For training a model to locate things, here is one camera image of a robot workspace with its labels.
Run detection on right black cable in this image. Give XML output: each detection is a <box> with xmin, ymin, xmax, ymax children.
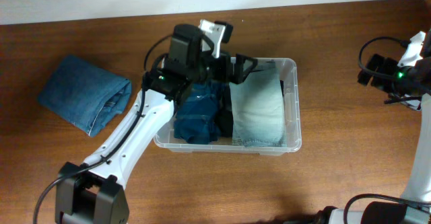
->
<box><xmin>343</xmin><ymin>36</ymin><xmax>431</xmax><ymax>224</ymax></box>

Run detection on clear plastic storage bin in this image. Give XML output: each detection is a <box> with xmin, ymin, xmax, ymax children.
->
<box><xmin>154</xmin><ymin>58</ymin><xmax>302</xmax><ymax>156</ymax></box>

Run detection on large black taped garment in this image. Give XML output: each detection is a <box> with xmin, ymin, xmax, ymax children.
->
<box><xmin>279</xmin><ymin>80</ymin><xmax>284</xmax><ymax>96</ymax></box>

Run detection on small black taped garment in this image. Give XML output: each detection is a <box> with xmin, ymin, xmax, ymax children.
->
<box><xmin>215</xmin><ymin>96</ymin><xmax>234</xmax><ymax>138</ymax></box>

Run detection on teal taped garment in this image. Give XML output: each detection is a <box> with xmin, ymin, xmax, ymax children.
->
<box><xmin>173</xmin><ymin>81</ymin><xmax>226</xmax><ymax>145</ymax></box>

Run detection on light blue jeans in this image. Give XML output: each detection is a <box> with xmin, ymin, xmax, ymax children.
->
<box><xmin>229</xmin><ymin>61</ymin><xmax>287</xmax><ymax>147</ymax></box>

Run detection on dark blue jeans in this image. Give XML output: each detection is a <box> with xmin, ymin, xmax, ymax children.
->
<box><xmin>38</xmin><ymin>56</ymin><xmax>132</xmax><ymax>137</ymax></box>

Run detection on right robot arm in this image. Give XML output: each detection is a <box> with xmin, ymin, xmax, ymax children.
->
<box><xmin>312</xmin><ymin>32</ymin><xmax>430</xmax><ymax>224</ymax></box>

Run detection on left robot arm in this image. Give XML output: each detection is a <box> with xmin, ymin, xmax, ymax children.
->
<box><xmin>53</xmin><ymin>20</ymin><xmax>258</xmax><ymax>224</ymax></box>

